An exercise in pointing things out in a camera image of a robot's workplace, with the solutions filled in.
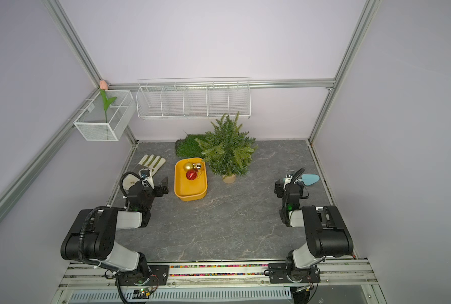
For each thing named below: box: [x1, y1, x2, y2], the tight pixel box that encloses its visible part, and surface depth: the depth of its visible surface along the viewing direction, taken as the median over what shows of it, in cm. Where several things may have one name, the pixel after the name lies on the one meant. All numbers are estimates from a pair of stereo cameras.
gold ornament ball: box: [183, 162, 194, 173], surface depth 107 cm
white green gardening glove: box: [130, 154, 166, 177], surface depth 111 cm
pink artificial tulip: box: [99, 79, 118, 124], surface depth 92 cm
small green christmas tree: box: [195, 111, 258, 184], surface depth 82 cm
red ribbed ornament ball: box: [186, 169, 197, 181], surface depth 103 cm
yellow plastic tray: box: [174, 157, 208, 201], surface depth 104 cm
